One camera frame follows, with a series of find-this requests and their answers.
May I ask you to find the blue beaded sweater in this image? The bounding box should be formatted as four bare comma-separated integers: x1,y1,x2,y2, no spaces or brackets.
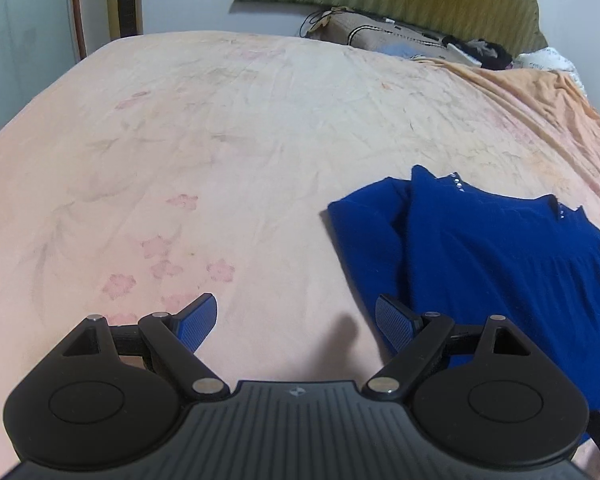
328,166,600,411

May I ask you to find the pink bed sheet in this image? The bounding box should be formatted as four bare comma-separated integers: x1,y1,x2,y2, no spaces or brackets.
0,32,600,477

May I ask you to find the orange blanket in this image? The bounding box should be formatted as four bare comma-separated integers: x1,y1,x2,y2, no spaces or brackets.
420,58,600,165

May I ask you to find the dark patterned cloth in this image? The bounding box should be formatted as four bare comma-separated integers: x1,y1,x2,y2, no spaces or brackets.
442,35,513,70

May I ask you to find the patterned pillow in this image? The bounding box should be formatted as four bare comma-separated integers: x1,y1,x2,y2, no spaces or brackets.
306,8,481,67

